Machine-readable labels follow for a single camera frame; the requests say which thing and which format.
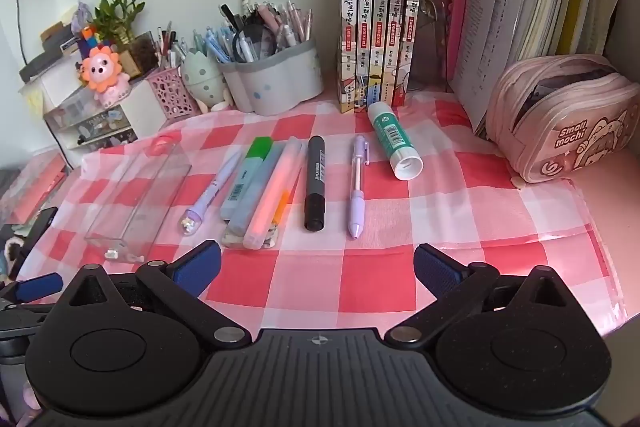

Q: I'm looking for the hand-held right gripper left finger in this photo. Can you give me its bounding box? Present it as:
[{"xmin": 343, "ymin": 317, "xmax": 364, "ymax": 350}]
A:
[{"xmin": 55, "ymin": 241, "xmax": 252, "ymax": 348}]

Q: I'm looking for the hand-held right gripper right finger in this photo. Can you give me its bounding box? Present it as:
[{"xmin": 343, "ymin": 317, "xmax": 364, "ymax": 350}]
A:
[{"xmin": 384, "ymin": 243, "xmax": 586, "ymax": 350}]

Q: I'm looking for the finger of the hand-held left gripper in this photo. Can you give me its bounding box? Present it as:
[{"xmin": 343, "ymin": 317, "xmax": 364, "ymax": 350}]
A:
[{"xmin": 0, "ymin": 273, "xmax": 64, "ymax": 308}]

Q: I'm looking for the grey-blue marker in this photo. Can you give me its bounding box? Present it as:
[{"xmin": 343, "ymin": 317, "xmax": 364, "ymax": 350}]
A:
[{"xmin": 227, "ymin": 142, "xmax": 286, "ymax": 235}]

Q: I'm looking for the clear plastic pen box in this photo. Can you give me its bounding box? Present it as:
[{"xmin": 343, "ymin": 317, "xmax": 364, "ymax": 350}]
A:
[{"xmin": 84, "ymin": 142, "xmax": 193, "ymax": 264}]

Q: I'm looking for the pink marker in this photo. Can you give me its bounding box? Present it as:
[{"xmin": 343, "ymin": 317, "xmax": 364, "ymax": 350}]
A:
[{"xmin": 242, "ymin": 137, "xmax": 304, "ymax": 250}]

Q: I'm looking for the green cap highlighter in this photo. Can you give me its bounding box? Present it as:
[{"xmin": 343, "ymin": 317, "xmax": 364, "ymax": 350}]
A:
[{"xmin": 220, "ymin": 137, "xmax": 273, "ymax": 222}]

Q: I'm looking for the orange cap highlighter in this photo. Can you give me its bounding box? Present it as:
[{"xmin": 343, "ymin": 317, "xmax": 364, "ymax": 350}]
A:
[{"xmin": 270, "ymin": 139, "xmax": 305, "ymax": 228}]

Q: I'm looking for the purple mechanical pencil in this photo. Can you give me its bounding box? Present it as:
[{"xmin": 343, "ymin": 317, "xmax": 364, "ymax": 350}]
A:
[{"xmin": 347, "ymin": 134, "xmax": 372, "ymax": 239}]

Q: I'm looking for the green white glue stick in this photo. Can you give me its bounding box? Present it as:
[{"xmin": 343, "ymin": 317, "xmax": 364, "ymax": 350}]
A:
[{"xmin": 367, "ymin": 101, "xmax": 424, "ymax": 181}]

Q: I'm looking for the black marker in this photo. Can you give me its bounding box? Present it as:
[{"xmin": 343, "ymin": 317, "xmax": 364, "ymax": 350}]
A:
[{"xmin": 303, "ymin": 135, "xmax": 328, "ymax": 231}]

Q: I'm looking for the cartoon printed cloth bag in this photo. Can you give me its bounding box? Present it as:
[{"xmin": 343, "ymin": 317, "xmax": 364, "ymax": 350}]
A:
[{"xmin": 0, "ymin": 234, "xmax": 26, "ymax": 278}]

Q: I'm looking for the black flat case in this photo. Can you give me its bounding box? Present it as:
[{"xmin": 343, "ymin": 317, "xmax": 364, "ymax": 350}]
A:
[{"xmin": 7, "ymin": 207, "xmax": 59, "ymax": 280}]

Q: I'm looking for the red white checkered tablecloth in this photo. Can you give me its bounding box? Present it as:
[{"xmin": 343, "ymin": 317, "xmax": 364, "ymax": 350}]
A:
[{"xmin": 12, "ymin": 96, "xmax": 628, "ymax": 343}]

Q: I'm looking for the pink storage box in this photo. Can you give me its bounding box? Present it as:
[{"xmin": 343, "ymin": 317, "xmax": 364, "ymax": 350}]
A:
[{"xmin": 0, "ymin": 152, "xmax": 68, "ymax": 228}]

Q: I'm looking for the dark grey ribbed object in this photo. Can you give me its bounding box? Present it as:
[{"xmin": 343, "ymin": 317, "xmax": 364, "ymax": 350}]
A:
[{"xmin": 0, "ymin": 167, "xmax": 26, "ymax": 208}]

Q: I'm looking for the white mini drawer unit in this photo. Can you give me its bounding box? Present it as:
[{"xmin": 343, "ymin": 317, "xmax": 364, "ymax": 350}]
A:
[{"xmin": 42, "ymin": 79, "xmax": 156, "ymax": 158}]

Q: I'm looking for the pink mesh pen holder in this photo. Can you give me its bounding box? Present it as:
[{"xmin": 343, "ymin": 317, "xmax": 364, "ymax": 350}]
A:
[{"xmin": 145, "ymin": 66, "xmax": 201, "ymax": 120}]

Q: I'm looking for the green egg-shaped pen holder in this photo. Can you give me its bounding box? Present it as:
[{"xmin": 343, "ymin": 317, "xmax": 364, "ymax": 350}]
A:
[{"xmin": 181, "ymin": 49, "xmax": 233, "ymax": 114}]

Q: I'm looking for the clear plastic storage box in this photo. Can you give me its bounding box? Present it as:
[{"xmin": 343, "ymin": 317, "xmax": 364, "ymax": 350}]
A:
[{"xmin": 42, "ymin": 84, "xmax": 101, "ymax": 122}]

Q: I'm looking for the pink pencil pouch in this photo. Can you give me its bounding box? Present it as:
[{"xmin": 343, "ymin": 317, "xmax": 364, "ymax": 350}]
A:
[{"xmin": 486, "ymin": 54, "xmax": 640, "ymax": 184}]

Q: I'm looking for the grey white cloud pen holder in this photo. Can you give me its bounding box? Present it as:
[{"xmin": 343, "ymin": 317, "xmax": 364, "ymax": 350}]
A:
[{"xmin": 217, "ymin": 38, "xmax": 325, "ymax": 116}]

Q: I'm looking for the white cardboard box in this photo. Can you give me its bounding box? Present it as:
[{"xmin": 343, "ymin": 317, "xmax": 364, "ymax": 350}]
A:
[{"xmin": 20, "ymin": 59, "xmax": 88, "ymax": 100}]

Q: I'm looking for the orange pink lion toy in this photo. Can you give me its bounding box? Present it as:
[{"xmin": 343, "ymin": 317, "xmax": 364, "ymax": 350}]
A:
[{"xmin": 77, "ymin": 46, "xmax": 132, "ymax": 106}]

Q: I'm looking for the bunch of red black pens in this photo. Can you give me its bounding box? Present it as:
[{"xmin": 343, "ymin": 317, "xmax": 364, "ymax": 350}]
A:
[{"xmin": 155, "ymin": 21, "xmax": 188, "ymax": 70}]

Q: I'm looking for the glass plant vase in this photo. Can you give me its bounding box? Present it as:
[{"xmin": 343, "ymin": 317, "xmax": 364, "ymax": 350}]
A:
[{"xmin": 117, "ymin": 32, "xmax": 161, "ymax": 78}]

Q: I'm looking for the bunch of teal pens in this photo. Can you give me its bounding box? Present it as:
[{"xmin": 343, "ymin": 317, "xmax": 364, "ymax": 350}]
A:
[{"xmin": 187, "ymin": 24, "xmax": 221, "ymax": 58}]

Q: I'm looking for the black flat box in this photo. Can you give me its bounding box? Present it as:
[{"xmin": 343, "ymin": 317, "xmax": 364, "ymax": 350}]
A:
[{"xmin": 20, "ymin": 49, "xmax": 66, "ymax": 82}]

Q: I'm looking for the black magnifying glass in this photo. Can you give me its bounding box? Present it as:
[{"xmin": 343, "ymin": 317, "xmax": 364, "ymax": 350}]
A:
[{"xmin": 235, "ymin": 19, "xmax": 276, "ymax": 62}]

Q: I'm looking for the clear acrylic bookend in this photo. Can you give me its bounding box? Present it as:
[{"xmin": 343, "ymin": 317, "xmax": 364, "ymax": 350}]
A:
[{"xmin": 417, "ymin": 0, "xmax": 451, "ymax": 92}]

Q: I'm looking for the red spine comic book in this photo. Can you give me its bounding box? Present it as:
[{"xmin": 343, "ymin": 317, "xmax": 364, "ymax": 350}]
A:
[{"xmin": 382, "ymin": 0, "xmax": 411, "ymax": 108}]

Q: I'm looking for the blue spine comic book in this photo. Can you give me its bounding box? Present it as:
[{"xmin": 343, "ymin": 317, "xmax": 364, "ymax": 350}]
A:
[{"xmin": 354, "ymin": 0, "xmax": 376, "ymax": 112}]

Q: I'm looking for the small brown box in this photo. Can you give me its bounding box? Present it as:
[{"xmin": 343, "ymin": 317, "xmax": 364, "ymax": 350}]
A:
[{"xmin": 41, "ymin": 21, "xmax": 71, "ymax": 40}]

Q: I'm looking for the bunch of pastel pens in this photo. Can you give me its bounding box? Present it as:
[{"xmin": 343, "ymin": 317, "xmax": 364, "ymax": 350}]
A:
[{"xmin": 217, "ymin": 0, "xmax": 313, "ymax": 62}]

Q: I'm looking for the lucky bamboo plant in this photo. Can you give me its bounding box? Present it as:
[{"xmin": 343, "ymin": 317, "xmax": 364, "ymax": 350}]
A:
[{"xmin": 92, "ymin": 0, "xmax": 146, "ymax": 45}]

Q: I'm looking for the purple organza pouch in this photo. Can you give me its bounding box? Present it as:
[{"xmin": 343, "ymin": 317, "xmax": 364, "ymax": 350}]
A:
[{"xmin": 70, "ymin": 2, "xmax": 93, "ymax": 32}]

